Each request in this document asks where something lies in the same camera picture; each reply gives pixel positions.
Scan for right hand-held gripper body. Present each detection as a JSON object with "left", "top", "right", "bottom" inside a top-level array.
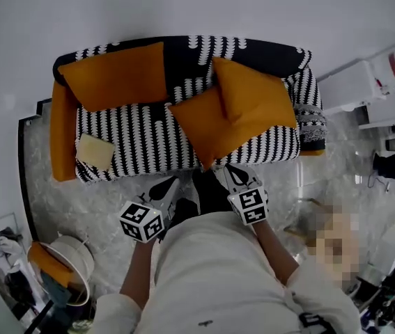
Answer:
[{"left": 226, "top": 186, "right": 270, "bottom": 227}]

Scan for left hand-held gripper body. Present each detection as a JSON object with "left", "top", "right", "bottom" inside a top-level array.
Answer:
[{"left": 119, "top": 194, "right": 169, "bottom": 244}]

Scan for person's left forearm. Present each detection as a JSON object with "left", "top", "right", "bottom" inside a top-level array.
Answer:
[{"left": 118, "top": 240, "right": 160, "bottom": 311}]

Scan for person's right forearm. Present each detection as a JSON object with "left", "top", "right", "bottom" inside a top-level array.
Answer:
[{"left": 254, "top": 221, "right": 301, "bottom": 287}]

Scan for black white patterned sofa cover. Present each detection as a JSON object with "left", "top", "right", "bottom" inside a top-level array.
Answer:
[{"left": 52, "top": 35, "right": 324, "bottom": 184}]

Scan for person's black trousers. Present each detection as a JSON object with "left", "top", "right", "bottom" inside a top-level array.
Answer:
[{"left": 166, "top": 168, "right": 235, "bottom": 230}]

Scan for beige book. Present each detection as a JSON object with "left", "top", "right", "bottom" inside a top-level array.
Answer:
[{"left": 75, "top": 132, "right": 116, "bottom": 172}]

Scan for white round basket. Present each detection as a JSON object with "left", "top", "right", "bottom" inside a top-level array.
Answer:
[{"left": 26, "top": 234, "right": 95, "bottom": 308}]

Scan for grey patterned knit blanket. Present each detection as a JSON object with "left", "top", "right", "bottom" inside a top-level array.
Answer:
[{"left": 293, "top": 102, "right": 327, "bottom": 152}]

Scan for person's white shirt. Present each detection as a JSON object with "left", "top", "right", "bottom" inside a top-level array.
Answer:
[{"left": 88, "top": 211, "right": 362, "bottom": 334}]

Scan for wooden stool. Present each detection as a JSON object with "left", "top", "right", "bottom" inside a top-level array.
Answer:
[{"left": 286, "top": 199, "right": 362, "bottom": 285}]

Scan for teal cloth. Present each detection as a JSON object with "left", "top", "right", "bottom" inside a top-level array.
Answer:
[{"left": 40, "top": 271, "right": 72, "bottom": 308}]

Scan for white ventilated cabinet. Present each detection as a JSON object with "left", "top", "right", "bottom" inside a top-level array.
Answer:
[{"left": 316, "top": 58, "right": 387, "bottom": 117}]

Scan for pile of clothes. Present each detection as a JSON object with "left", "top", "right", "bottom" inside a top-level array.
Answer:
[{"left": 0, "top": 225, "right": 42, "bottom": 317}]

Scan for white shelf unit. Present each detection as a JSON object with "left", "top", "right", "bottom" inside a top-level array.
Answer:
[{"left": 358, "top": 88, "right": 395, "bottom": 138}]

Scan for black tripod equipment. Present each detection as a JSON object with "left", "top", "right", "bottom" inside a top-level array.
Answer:
[{"left": 353, "top": 272, "right": 395, "bottom": 334}]

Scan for black floor cable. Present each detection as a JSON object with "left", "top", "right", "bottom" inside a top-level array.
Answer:
[{"left": 366, "top": 175, "right": 392, "bottom": 193}]

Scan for black white harness strap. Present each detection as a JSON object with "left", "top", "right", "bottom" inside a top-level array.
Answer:
[{"left": 297, "top": 310, "right": 331, "bottom": 334}]

